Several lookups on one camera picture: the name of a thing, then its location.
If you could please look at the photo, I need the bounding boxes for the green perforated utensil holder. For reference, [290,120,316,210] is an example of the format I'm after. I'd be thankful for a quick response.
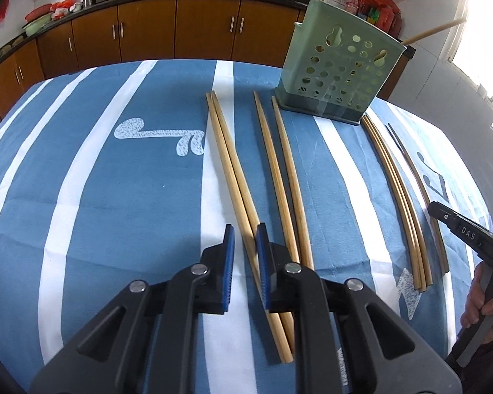
[274,0,407,126]

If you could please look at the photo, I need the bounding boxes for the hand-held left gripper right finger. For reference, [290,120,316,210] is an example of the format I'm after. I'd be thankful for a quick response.
[256,224,465,394]

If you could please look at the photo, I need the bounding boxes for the red and white bag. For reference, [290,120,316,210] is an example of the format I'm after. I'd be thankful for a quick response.
[50,0,83,20]

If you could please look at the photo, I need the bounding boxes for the large red plastic bag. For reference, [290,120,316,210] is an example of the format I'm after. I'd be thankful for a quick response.
[358,0,404,23]

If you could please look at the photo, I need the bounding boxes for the brown wooden base cabinets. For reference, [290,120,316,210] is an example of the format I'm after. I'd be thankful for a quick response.
[0,0,415,124]

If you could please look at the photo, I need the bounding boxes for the colourful seasoning boxes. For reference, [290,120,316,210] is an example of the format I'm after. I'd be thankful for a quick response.
[362,4,390,26]

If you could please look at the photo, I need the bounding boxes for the large bright window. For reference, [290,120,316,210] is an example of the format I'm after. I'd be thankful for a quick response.
[447,0,493,105]

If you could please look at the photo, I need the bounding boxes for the green basin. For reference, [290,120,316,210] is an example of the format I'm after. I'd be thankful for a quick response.
[22,13,55,36]

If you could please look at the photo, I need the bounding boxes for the red basin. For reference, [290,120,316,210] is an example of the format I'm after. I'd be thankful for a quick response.
[25,3,54,24]

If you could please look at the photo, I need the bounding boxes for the light wooden chopstick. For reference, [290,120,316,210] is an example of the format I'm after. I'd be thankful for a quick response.
[252,91,300,264]
[211,91,295,363]
[364,115,428,290]
[361,116,422,293]
[206,93,288,364]
[271,96,315,272]
[365,114,434,286]

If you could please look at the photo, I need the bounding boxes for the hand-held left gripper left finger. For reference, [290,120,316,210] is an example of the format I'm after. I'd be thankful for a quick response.
[29,225,236,394]

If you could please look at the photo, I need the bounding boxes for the blue white striped tablecloth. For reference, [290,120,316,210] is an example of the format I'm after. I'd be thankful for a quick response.
[0,59,493,394]

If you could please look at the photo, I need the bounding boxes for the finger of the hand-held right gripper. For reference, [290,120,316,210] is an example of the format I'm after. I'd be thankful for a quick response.
[427,201,493,263]

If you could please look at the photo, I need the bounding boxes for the dark brown chopstick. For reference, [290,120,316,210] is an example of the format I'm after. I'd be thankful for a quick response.
[387,123,450,275]

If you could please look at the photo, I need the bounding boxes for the beige hose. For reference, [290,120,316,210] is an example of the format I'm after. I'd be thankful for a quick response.
[316,0,468,46]

